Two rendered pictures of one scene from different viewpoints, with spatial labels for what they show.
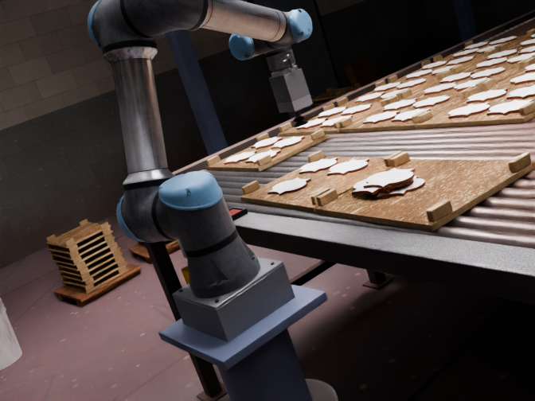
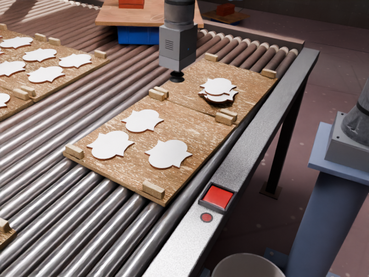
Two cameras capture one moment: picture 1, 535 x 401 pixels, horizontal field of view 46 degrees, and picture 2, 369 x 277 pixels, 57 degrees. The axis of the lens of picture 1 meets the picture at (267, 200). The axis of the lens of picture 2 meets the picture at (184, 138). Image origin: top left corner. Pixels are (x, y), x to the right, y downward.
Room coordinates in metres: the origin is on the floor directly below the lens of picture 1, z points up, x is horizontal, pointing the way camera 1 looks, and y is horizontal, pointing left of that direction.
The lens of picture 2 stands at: (2.20, 0.58, 1.55)
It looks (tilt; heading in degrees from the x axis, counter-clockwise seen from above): 36 degrees down; 237
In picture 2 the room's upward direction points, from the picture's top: 3 degrees clockwise
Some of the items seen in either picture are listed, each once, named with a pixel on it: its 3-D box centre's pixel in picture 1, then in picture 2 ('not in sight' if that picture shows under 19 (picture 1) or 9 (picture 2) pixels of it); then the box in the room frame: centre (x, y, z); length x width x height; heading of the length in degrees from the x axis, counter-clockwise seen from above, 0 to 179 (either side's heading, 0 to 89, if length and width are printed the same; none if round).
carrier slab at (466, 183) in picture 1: (419, 188); (217, 87); (1.44, -0.36, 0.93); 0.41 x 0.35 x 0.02; 27
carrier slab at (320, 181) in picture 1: (320, 181); (155, 139); (1.82, -0.17, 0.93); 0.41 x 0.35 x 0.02; 27
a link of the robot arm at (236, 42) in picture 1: (255, 40); not in sight; (1.67, -0.10, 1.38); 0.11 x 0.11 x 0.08; 47
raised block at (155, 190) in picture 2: (250, 187); (153, 189); (1.93, 0.04, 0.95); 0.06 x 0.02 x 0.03; 117
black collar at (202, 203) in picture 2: (230, 215); (217, 198); (1.79, 0.12, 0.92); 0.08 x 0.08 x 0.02; 30
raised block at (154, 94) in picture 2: (393, 158); (156, 95); (1.70, -0.38, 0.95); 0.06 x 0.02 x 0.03; 117
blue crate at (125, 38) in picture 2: not in sight; (149, 24); (1.41, -1.01, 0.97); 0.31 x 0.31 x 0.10; 62
